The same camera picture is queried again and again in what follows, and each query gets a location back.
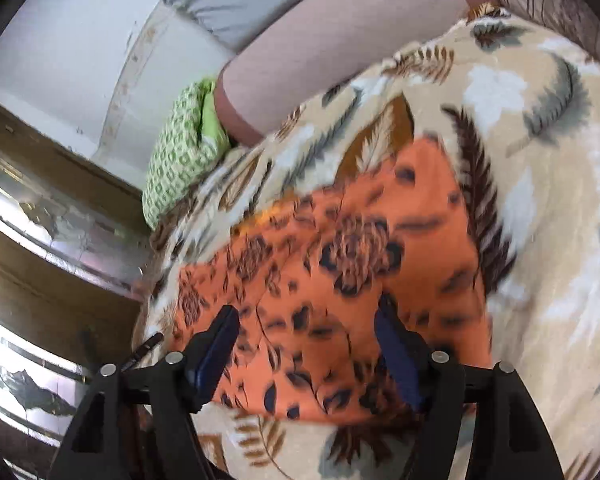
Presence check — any wooden wardrobe with glass panels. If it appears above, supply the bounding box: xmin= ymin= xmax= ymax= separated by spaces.
xmin=0 ymin=105 xmax=148 ymax=479

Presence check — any pink brown bolster cushion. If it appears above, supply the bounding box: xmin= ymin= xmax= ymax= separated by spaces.
xmin=214 ymin=0 xmax=498 ymax=146

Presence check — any orange black floral garment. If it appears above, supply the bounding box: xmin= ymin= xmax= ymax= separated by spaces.
xmin=170 ymin=139 xmax=491 ymax=425

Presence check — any cream leaf-print fleece blanket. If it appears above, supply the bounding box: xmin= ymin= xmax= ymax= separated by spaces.
xmin=133 ymin=4 xmax=600 ymax=479

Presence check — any green white patterned pillow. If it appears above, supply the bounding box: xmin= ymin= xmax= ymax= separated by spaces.
xmin=142 ymin=77 xmax=230 ymax=229

